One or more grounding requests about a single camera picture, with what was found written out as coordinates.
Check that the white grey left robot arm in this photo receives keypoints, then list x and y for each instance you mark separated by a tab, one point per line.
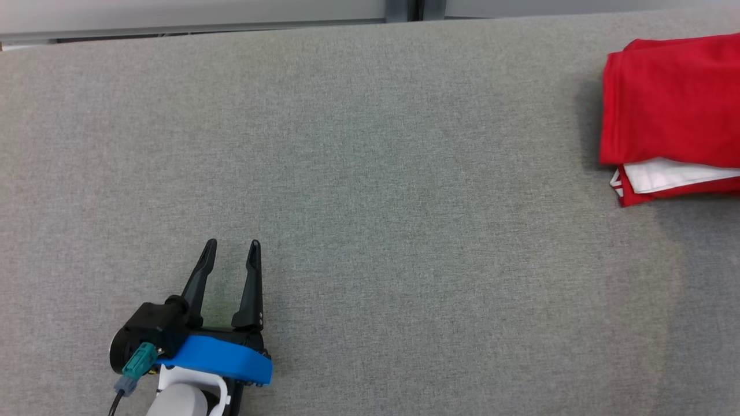
179	401

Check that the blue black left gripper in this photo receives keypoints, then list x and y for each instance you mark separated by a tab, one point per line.
225	358

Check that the grey partition post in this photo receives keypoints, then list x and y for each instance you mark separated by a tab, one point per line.
399	8

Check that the red jersey with black lettering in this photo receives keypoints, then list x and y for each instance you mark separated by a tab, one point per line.
670	104

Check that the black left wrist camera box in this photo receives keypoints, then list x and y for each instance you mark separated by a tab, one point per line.
156	323

